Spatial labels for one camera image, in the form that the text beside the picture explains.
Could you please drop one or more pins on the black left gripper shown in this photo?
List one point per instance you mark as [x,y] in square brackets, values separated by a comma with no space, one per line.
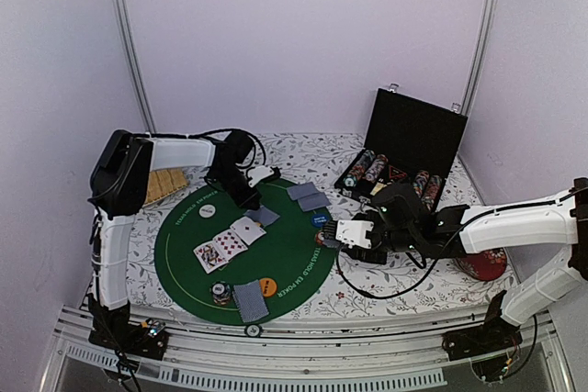
[244,202]

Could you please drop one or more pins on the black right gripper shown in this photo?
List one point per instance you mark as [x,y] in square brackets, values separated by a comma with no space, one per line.
[364,256]

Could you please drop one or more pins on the white dealer button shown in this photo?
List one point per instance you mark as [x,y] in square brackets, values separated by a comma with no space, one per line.
[207,211]

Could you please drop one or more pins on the blue small blind button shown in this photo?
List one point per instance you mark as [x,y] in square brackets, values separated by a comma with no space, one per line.
[319,219]

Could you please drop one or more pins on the face-up ace diamonds card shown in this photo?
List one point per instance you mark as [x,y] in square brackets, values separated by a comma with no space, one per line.
[247,230]

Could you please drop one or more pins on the small chip stack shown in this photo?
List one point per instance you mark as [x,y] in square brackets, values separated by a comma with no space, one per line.
[319,238]

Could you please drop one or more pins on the dealt cards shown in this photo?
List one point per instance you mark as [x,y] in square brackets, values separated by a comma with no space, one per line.
[250,301]
[308,197]

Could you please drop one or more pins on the face-up ten red card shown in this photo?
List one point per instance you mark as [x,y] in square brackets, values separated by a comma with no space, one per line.
[229,244]

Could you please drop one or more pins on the orange big blind button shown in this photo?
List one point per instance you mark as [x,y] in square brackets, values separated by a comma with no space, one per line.
[268,286]

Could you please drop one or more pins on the blue checked card deck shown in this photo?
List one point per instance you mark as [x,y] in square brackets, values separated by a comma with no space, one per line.
[331,244]

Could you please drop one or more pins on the face-up queen card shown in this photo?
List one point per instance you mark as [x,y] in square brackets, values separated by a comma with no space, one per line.
[209,257]

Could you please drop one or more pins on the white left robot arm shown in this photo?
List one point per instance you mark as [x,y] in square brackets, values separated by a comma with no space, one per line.
[119,187]

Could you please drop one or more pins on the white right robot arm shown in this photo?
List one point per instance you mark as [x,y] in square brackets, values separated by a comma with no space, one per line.
[558,220]

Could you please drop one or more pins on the boxed card deck in case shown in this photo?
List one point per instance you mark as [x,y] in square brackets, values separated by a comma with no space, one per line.
[377,188]

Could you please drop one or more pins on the red triangle all-in marker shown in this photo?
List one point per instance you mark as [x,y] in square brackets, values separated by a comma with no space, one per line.
[394,174]

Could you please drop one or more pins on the floral white tablecloth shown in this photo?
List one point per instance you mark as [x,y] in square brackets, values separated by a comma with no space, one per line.
[319,158]

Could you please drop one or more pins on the black poker chip case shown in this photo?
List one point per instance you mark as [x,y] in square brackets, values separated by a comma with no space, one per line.
[413,135]

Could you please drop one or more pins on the woven bamboo tray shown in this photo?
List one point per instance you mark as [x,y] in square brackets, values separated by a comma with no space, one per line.
[163,183]

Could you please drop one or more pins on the red floral bowl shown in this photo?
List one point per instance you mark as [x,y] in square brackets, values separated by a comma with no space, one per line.
[484,266]

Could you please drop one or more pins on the green round poker mat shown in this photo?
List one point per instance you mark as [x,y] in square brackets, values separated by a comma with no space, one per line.
[288,253]

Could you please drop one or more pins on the aluminium left corner post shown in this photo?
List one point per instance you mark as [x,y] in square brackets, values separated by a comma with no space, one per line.
[122,17]

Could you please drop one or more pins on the aluminium corner post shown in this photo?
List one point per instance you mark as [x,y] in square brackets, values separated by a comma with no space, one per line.
[484,33]
[122,17]

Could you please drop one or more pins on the aluminium right corner post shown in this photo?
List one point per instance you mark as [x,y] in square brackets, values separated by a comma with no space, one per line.
[484,33]

